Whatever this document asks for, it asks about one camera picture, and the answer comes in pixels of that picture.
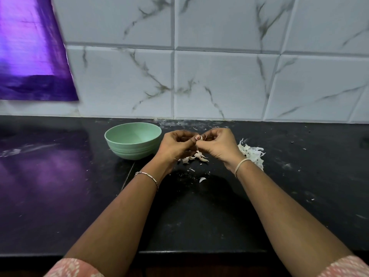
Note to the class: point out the person's right hand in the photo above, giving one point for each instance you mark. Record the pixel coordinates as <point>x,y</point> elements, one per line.
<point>222,146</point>

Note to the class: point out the pile of white garlic peels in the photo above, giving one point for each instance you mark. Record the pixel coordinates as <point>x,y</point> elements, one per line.
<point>252,153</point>

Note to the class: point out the garlic clove cluster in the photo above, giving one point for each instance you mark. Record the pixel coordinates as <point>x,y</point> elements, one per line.
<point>195,157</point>

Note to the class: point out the pink patterned left sleeve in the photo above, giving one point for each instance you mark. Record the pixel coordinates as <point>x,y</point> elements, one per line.
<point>74,268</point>

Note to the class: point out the person's left hand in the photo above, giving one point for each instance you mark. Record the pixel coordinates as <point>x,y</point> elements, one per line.
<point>174,148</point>

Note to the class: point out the mint green bowl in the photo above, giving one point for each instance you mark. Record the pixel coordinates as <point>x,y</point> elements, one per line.
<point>132,140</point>

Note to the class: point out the person's left forearm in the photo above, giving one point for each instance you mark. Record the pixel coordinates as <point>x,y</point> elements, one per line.
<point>115,225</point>

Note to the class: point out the person's right forearm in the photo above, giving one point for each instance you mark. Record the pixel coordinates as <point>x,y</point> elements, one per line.
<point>297,225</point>

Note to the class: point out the small fallen garlic piece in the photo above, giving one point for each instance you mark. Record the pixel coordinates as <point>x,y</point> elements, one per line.
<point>202,179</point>

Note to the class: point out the white garlic bulb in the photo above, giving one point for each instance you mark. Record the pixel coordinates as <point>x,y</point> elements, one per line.
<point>198,137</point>

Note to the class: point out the purple cloth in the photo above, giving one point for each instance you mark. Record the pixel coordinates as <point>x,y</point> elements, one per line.
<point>34,46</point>

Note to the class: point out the pink patterned sleeve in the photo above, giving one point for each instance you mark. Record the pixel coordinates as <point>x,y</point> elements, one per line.
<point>345,267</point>
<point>74,268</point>

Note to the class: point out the pink patterned right sleeve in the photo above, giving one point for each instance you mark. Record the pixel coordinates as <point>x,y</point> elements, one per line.
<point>345,267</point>

